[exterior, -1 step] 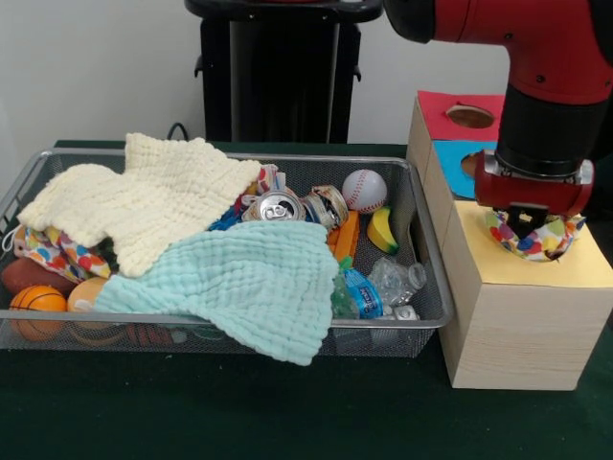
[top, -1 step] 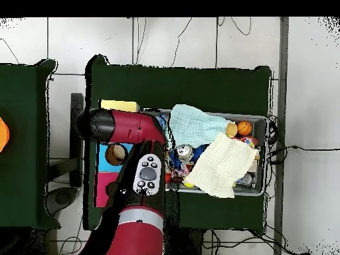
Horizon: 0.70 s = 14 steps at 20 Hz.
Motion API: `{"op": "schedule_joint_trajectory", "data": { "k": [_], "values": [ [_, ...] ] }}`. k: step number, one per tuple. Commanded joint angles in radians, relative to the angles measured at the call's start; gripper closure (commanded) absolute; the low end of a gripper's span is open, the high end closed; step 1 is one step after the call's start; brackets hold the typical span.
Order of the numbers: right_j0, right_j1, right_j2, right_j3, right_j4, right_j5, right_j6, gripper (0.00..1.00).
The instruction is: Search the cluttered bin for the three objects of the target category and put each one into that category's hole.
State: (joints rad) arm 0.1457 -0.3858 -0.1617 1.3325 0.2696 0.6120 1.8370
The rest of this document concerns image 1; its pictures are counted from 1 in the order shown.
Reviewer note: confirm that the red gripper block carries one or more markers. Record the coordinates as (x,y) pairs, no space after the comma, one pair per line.
(527,196)

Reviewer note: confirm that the colourful dotted cloth bag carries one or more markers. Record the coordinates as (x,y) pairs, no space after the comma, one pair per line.
(72,259)
(551,242)

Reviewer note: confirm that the cream waffle cloth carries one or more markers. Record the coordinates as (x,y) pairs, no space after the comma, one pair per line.
(143,206)

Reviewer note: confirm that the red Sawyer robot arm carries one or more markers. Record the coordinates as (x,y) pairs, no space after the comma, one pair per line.
(551,57)

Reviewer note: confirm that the wooden box with three holes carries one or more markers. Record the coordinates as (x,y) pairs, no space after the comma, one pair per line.
(517,335)

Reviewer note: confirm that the clear crushed bottle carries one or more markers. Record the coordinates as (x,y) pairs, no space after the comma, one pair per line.
(395,282)

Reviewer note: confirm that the yellow foam banana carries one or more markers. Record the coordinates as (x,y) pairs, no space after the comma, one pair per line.
(380,232)

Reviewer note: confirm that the white baseball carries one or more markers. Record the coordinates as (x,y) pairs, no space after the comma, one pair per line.
(365,190)

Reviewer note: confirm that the crushed bottle with blue label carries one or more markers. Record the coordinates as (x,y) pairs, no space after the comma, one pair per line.
(364,292)

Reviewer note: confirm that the orange toy carrot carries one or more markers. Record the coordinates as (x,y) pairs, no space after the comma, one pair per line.
(347,237)

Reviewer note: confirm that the crushed printed can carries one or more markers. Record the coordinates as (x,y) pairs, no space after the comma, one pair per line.
(325,206)

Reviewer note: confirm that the crushed silver can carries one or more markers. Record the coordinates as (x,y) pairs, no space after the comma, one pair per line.
(275,206)

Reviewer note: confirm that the mint waffle cloth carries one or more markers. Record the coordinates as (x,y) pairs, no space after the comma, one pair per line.
(239,287)

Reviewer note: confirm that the dark green table cloth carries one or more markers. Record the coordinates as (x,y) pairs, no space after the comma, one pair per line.
(191,412)

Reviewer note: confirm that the peach foam ball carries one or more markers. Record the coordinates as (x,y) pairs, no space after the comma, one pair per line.
(84,292)

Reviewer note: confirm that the small orange basketball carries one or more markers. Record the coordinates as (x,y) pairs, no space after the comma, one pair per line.
(37,302)

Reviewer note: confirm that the small brown football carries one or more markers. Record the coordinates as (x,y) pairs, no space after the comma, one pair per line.
(29,275)

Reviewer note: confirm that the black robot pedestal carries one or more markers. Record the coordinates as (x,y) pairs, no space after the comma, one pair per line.
(278,96)

